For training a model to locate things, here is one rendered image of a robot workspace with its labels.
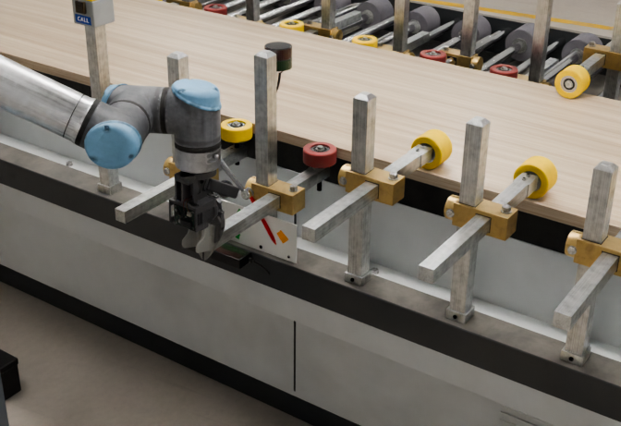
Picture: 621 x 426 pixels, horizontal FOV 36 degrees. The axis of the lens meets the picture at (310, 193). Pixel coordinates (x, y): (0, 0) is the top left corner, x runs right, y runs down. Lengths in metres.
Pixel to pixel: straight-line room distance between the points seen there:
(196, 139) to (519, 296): 0.83
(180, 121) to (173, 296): 1.15
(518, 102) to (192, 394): 1.27
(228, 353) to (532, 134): 1.09
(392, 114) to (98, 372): 1.24
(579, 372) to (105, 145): 0.99
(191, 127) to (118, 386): 1.35
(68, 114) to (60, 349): 1.57
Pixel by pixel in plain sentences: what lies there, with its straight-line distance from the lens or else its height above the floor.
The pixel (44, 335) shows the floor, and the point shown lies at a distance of 3.29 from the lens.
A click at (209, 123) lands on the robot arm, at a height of 1.13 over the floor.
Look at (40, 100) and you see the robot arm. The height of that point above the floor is 1.22.
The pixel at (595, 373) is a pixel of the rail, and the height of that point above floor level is 0.70.
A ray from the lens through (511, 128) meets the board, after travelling 2.46.
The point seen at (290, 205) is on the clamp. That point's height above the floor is 0.85.
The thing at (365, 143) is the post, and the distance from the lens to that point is 1.98.
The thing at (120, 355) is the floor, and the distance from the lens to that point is 3.15.
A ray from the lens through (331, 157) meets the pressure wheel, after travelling 2.25.
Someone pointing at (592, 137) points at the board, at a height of 0.90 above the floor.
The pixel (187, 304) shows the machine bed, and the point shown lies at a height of 0.26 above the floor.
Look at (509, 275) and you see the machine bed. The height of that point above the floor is 0.71.
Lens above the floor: 1.84
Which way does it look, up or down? 27 degrees down
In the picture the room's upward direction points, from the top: 1 degrees clockwise
